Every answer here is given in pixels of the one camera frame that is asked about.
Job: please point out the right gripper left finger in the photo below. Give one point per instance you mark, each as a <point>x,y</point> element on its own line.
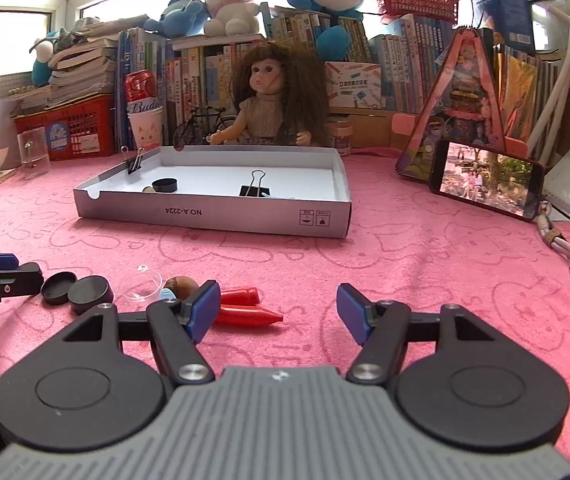
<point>177,326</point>

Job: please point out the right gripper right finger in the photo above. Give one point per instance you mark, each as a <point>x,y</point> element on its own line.
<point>380,329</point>

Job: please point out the black round lid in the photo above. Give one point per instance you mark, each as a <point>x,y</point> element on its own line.
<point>165,185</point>
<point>54,290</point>

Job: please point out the clear plastic dome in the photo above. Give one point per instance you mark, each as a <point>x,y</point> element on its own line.
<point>141,285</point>

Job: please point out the black round tin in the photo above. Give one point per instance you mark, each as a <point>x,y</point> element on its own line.
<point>89,292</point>

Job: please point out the large black binder clip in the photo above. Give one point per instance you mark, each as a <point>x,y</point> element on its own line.
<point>255,187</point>

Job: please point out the clear acrylic block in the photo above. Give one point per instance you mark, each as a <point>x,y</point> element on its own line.
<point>34,153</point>

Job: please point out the pink bath towel mat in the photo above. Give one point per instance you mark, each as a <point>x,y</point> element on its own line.
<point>404,243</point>

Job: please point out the binder clip on tray edge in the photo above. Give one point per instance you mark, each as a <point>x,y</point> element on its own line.
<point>133,160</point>

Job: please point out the white cardboard tray box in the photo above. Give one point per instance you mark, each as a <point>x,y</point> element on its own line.
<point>309,191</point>

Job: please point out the red plastic basket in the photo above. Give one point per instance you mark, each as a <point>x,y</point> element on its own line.
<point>79,129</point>

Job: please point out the black smartphone playing video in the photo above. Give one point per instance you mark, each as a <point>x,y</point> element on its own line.
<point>487,179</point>

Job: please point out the white paper cup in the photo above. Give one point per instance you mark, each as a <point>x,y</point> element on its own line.
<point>147,128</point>

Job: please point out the miniature black bicycle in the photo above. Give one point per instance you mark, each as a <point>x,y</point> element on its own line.
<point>202,122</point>

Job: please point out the small pink jar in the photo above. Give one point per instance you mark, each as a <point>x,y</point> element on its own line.
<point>339,132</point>

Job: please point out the blue penguin plush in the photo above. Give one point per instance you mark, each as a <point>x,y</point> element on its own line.
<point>44,51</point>

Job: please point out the stack of books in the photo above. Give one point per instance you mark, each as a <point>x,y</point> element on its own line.
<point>84,58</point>

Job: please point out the red Budweiser can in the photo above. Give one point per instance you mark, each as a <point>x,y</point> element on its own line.
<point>141,92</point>

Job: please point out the pink triangular dollhouse box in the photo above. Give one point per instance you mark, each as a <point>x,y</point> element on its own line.
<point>462,107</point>

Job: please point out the label sticker box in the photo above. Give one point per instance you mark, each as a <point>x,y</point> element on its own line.
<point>353,85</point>

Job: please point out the brown haired doll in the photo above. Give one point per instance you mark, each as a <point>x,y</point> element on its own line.
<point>279,94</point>

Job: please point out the small blue plush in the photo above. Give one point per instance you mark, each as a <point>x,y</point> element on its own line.
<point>181,18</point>

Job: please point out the white pink bunny plush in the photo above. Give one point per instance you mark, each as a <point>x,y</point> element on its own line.
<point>231,18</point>

